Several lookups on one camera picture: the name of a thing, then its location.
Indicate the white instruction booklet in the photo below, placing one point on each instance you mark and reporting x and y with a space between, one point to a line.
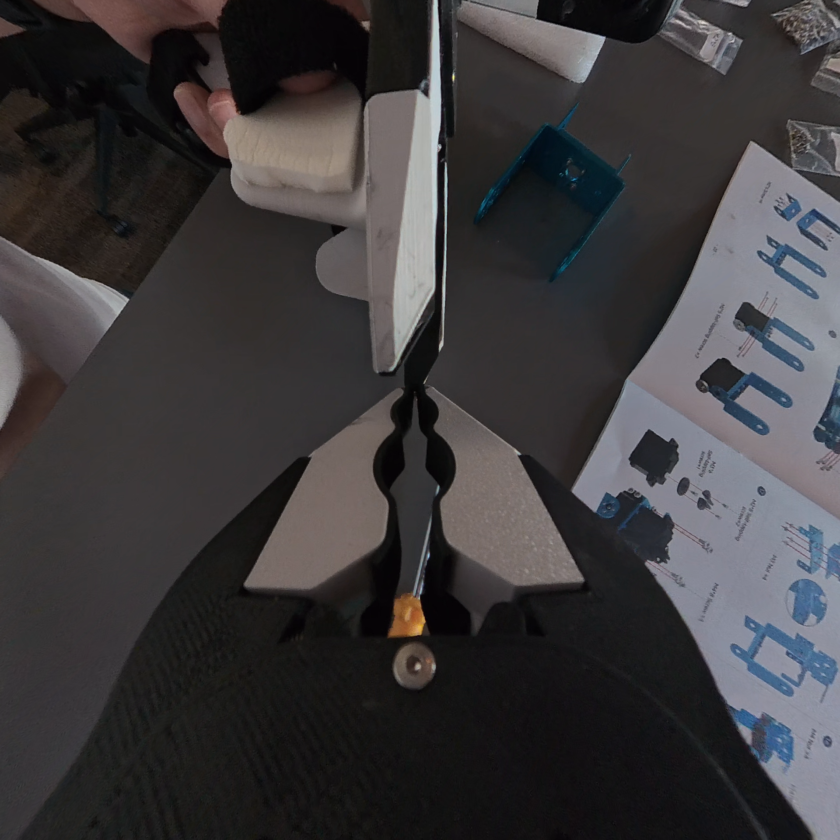
656 407

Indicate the white foam sheet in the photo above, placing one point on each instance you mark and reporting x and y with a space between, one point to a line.
538 46

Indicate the person's left hand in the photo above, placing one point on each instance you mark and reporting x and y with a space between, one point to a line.
207 118

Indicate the group of small screw bags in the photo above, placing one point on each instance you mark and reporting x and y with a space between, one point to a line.
709 43

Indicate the dark grey desk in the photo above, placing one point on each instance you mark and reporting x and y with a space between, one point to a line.
229 394

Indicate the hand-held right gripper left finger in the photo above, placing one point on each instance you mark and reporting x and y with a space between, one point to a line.
328 518

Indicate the person's white shirt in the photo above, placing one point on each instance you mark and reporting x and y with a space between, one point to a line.
46 315

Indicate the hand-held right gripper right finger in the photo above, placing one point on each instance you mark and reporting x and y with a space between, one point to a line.
505 518

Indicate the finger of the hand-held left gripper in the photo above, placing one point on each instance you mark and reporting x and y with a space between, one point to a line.
442 249
400 229

